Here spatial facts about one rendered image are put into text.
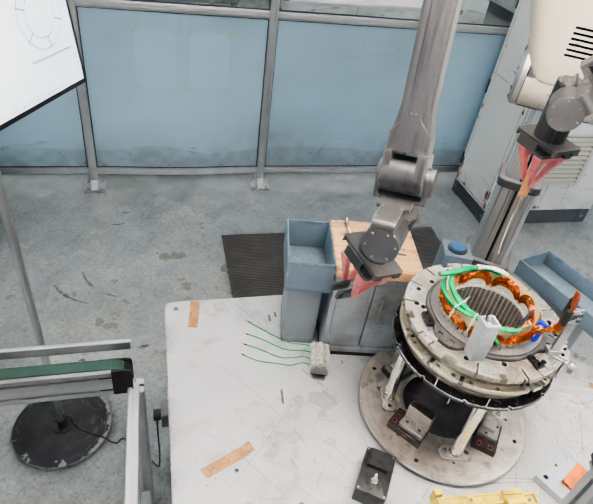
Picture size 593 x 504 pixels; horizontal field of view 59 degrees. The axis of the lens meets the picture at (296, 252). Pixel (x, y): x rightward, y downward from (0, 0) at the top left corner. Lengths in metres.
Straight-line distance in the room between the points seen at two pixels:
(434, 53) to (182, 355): 0.89
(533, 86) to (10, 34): 1.13
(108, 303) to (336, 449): 1.63
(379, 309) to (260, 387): 0.33
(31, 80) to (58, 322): 1.42
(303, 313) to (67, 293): 1.60
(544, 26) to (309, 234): 0.68
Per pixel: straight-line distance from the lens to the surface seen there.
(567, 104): 0.96
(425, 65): 0.78
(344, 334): 1.31
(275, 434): 1.20
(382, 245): 0.76
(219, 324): 1.39
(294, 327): 1.32
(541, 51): 1.31
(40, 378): 1.36
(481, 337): 0.97
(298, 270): 1.16
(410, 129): 0.78
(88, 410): 2.20
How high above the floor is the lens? 1.79
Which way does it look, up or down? 38 degrees down
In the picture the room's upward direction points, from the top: 9 degrees clockwise
